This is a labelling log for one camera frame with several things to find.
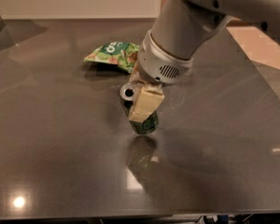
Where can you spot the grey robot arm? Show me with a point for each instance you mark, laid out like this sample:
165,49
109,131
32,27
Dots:
182,27

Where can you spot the green soda can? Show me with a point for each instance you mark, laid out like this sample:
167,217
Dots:
127,94

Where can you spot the green chip bag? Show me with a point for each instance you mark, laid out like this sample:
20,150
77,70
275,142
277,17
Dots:
118,53

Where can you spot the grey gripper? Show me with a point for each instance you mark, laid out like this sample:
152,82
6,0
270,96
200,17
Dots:
159,66

